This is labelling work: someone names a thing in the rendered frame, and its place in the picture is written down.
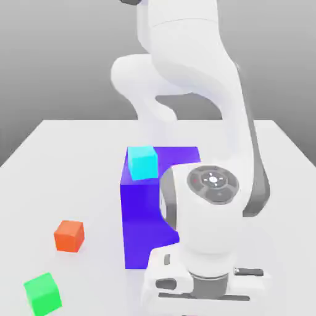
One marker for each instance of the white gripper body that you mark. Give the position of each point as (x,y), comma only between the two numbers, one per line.
(205,305)

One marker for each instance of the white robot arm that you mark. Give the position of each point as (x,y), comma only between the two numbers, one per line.
(197,74)

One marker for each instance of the small orange cube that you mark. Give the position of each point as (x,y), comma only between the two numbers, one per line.
(69,236)

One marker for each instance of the small cyan cube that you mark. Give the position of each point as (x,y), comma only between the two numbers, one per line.
(143,163)

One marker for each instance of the small green cube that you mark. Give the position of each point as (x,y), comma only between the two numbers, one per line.
(43,295)

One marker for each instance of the large blue box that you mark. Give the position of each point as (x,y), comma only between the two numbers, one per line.
(138,209)

